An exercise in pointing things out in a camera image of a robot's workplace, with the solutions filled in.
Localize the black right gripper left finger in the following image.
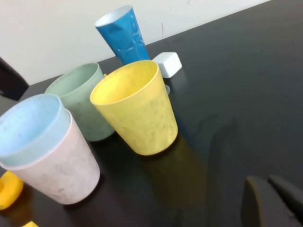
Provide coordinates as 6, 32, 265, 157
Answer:
240, 175, 295, 227

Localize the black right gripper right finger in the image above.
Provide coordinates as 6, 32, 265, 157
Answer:
267, 174, 303, 227

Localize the yellow plastic cup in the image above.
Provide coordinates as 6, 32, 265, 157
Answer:
89, 60, 178, 156

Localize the green plastic cup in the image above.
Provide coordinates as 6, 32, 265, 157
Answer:
45, 62, 116, 142

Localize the light blue plastic cup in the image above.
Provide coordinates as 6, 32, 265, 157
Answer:
0, 93, 70, 167

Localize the small white green tube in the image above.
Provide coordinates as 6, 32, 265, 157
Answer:
151, 52, 183, 79

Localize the pale pink plastic cup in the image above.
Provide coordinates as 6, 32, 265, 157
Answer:
0, 108, 101, 205

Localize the blue-wrapped clear footed glass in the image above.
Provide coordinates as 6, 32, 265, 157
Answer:
95, 5, 171, 95

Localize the yellow rubber duck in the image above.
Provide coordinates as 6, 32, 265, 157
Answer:
0, 171, 24, 210

